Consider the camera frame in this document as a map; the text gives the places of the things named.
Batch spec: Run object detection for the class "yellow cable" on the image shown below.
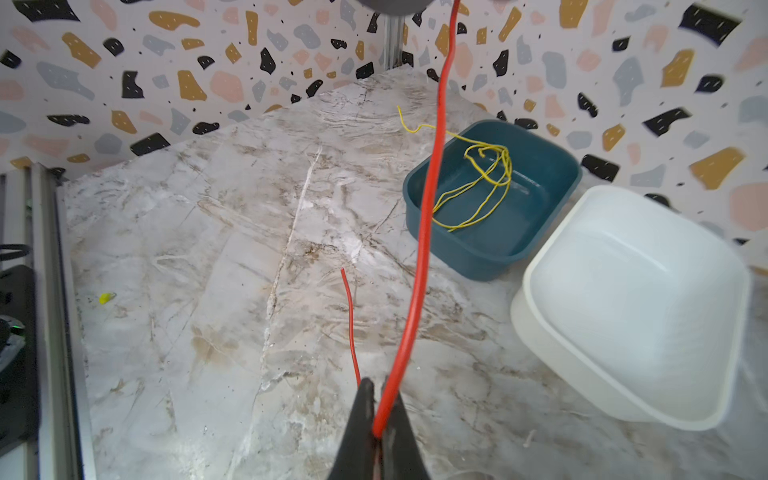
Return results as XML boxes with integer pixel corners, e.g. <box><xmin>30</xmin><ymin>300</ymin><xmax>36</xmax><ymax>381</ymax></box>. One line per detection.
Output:
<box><xmin>395</xmin><ymin>105</ymin><xmax>514</xmax><ymax>233</ymax></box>

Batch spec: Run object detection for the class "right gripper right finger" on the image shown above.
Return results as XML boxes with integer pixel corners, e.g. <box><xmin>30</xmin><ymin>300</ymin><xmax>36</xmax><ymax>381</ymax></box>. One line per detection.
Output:
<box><xmin>381</xmin><ymin>398</ymin><xmax>431</xmax><ymax>480</ymax></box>

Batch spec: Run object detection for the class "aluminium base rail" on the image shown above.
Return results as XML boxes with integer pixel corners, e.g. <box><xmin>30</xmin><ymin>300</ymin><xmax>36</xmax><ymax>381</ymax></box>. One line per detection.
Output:
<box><xmin>1</xmin><ymin>163</ymin><xmax>96</xmax><ymax>479</ymax></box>

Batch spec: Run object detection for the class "red cable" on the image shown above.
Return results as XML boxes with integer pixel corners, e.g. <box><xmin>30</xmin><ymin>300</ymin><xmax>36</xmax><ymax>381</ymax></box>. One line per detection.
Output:
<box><xmin>339</xmin><ymin>0</ymin><xmax>463</xmax><ymax>439</ymax></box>

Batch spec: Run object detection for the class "white plastic bin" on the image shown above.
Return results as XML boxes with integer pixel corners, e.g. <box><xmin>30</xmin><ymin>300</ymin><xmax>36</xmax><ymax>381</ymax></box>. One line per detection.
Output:
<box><xmin>510</xmin><ymin>185</ymin><xmax>752</xmax><ymax>431</ymax></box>

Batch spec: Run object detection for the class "grey cable spool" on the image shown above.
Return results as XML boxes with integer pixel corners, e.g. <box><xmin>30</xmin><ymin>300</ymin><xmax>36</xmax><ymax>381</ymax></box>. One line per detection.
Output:
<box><xmin>359</xmin><ymin>0</ymin><xmax>433</xmax><ymax>17</ymax></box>

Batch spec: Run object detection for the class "teal plastic bin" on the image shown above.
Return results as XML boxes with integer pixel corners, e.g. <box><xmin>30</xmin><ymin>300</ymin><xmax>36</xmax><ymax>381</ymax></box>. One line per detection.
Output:
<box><xmin>430</xmin><ymin>120</ymin><xmax>581</xmax><ymax>281</ymax></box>

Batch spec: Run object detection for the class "left frame post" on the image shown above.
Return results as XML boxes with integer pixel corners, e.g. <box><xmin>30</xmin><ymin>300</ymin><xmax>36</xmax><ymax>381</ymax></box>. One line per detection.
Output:
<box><xmin>384</xmin><ymin>16</ymin><xmax>405</xmax><ymax>70</ymax></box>

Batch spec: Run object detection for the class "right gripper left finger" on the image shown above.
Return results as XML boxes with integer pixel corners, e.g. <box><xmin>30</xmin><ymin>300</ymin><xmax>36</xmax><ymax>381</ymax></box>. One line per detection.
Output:
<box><xmin>327</xmin><ymin>378</ymin><xmax>377</xmax><ymax>480</ymax></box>

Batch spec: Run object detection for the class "yellow scrap on table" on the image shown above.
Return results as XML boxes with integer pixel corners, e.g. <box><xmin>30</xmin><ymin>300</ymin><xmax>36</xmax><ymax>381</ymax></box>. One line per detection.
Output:
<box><xmin>99</xmin><ymin>292</ymin><xmax>116</xmax><ymax>305</ymax></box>

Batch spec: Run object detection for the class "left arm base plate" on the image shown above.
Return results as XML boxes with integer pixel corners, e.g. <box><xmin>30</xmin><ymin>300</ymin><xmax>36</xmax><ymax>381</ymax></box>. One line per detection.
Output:
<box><xmin>1</xmin><ymin>264</ymin><xmax>40</xmax><ymax>454</ymax></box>

